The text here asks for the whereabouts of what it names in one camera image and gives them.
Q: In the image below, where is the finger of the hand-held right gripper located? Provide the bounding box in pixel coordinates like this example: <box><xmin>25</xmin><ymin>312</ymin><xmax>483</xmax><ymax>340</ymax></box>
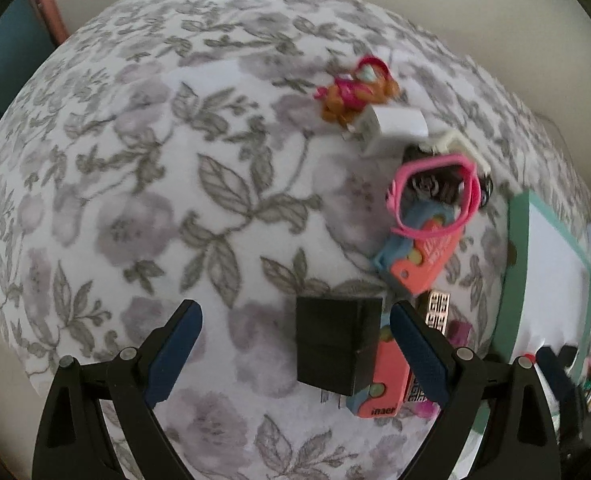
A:
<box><xmin>535</xmin><ymin>343</ymin><xmax>587</xmax><ymax>453</ymax></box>

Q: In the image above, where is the black box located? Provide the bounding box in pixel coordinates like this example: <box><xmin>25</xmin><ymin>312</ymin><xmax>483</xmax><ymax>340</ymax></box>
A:
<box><xmin>295</xmin><ymin>296</ymin><xmax>383</xmax><ymax>396</ymax></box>

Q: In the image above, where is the white plastic frame piece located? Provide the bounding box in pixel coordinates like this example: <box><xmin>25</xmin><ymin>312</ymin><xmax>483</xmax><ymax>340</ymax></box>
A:
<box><xmin>420</xmin><ymin>129</ymin><xmax>492</xmax><ymax>173</ymax></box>

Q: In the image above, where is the pink pole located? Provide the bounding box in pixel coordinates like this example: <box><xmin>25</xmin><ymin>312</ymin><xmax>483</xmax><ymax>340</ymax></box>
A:
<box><xmin>30</xmin><ymin>0</ymin><xmax>69</xmax><ymax>46</ymax></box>

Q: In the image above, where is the teal rimmed white box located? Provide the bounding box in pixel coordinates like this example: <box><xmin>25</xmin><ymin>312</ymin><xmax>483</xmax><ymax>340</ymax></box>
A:
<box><xmin>490</xmin><ymin>191</ymin><xmax>591</xmax><ymax>391</ymax></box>

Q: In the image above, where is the blue furniture panel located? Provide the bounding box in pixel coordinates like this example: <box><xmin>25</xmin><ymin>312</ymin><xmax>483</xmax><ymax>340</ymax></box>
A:
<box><xmin>0</xmin><ymin>7</ymin><xmax>54</xmax><ymax>161</ymax></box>

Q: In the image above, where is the small purple item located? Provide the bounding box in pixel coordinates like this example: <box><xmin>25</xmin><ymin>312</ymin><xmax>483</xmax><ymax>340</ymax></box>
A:
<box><xmin>445</xmin><ymin>321</ymin><xmax>473</xmax><ymax>348</ymax></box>

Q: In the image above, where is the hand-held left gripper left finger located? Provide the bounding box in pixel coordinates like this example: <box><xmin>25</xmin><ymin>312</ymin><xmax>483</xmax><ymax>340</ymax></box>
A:
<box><xmin>32</xmin><ymin>299</ymin><xmax>204</xmax><ymax>480</ymax></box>

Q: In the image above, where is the coral and blue case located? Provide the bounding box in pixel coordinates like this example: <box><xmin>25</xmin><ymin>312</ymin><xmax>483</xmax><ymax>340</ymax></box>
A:
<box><xmin>374</xmin><ymin>200</ymin><xmax>463</xmax><ymax>296</ymax></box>
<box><xmin>348</xmin><ymin>325</ymin><xmax>411</xmax><ymax>418</ymax></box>

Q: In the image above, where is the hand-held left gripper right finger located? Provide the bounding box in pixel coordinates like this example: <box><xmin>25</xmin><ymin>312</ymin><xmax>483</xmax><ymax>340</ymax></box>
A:
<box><xmin>389</xmin><ymin>300</ymin><xmax>561</xmax><ymax>480</ymax></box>

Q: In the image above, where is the small black toy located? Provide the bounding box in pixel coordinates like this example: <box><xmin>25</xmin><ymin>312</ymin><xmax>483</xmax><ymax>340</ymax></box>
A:
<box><xmin>405</xmin><ymin>145</ymin><xmax>493</xmax><ymax>211</ymax></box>

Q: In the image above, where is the pink wrist watch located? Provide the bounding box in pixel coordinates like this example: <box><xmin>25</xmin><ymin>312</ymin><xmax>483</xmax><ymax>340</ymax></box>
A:
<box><xmin>386</xmin><ymin>154</ymin><xmax>482</xmax><ymax>238</ymax></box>

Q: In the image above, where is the orange pink dog toy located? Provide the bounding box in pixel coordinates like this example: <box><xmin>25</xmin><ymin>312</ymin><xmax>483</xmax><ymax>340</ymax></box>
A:
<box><xmin>317</xmin><ymin>56</ymin><xmax>401</xmax><ymax>126</ymax></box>

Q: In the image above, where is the white plug adapter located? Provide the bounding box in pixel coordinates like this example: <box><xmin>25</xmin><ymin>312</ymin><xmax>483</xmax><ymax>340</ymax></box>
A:
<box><xmin>343</xmin><ymin>105</ymin><xmax>429</xmax><ymax>158</ymax></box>

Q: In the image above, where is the grey floral blanket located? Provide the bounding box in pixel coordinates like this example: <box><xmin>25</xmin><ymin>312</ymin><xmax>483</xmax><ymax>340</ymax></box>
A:
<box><xmin>0</xmin><ymin>0</ymin><xmax>591</xmax><ymax>480</ymax></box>

